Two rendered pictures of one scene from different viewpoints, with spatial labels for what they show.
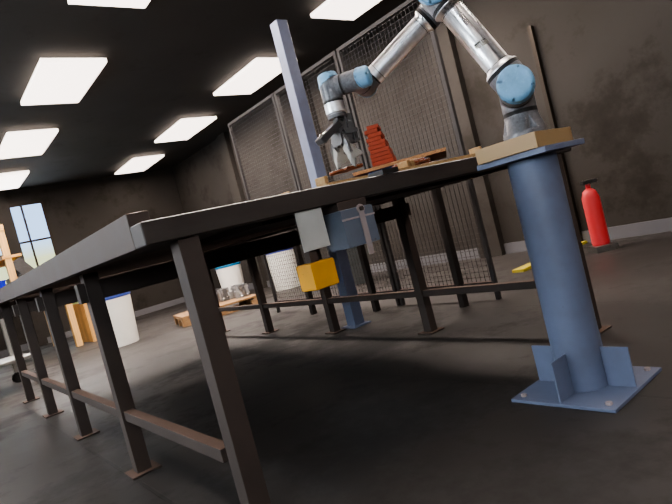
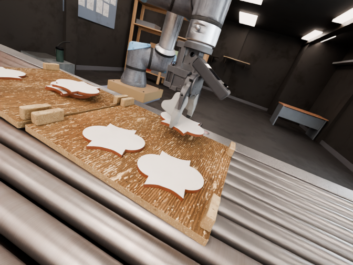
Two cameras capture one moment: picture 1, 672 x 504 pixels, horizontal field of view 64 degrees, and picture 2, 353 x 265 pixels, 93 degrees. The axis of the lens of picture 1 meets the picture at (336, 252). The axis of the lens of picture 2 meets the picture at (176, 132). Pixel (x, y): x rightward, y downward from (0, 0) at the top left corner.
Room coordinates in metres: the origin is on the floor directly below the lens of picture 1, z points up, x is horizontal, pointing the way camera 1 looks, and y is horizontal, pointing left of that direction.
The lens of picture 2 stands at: (2.29, 0.24, 1.15)
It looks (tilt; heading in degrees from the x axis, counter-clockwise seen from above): 24 degrees down; 231
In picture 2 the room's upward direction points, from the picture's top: 18 degrees clockwise
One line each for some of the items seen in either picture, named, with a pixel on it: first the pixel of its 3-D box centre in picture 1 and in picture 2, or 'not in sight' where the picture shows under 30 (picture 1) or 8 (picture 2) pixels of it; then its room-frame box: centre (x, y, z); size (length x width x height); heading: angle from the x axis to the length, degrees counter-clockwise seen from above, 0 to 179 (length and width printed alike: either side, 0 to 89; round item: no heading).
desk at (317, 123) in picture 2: not in sight; (295, 120); (-4.12, -1.96, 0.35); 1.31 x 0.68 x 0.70; 128
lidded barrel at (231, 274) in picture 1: (231, 280); not in sight; (9.96, 1.99, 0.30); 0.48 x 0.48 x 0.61
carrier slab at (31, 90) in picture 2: (422, 169); (46, 88); (2.33, -0.45, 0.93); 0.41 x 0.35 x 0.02; 123
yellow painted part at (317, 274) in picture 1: (311, 249); not in sight; (1.62, 0.07, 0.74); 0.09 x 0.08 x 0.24; 128
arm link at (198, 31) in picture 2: (335, 109); (201, 36); (2.02, -0.13, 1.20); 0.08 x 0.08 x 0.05
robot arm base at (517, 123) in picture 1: (523, 124); (134, 75); (1.93, -0.75, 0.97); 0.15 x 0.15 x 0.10
